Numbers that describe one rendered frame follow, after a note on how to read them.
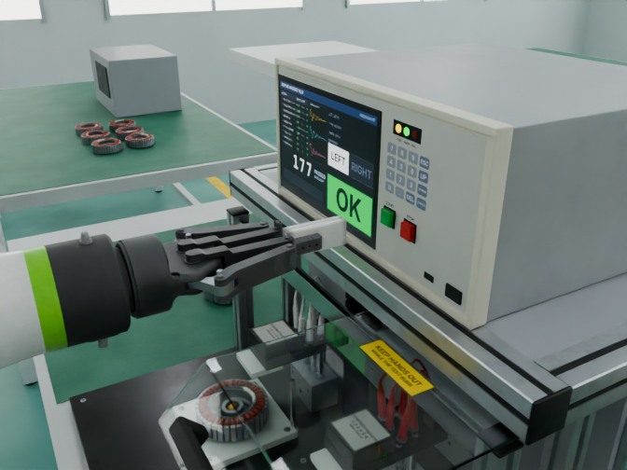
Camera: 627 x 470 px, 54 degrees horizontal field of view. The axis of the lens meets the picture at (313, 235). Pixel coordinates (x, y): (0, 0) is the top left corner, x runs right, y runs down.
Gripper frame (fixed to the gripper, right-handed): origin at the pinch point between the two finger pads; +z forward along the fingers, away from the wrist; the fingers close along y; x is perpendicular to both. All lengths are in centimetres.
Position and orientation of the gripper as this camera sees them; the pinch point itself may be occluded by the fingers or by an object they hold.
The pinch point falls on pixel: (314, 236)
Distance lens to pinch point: 65.1
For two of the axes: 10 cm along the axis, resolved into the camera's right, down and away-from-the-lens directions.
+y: 4.8, 3.7, -7.9
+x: 0.0, -9.1, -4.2
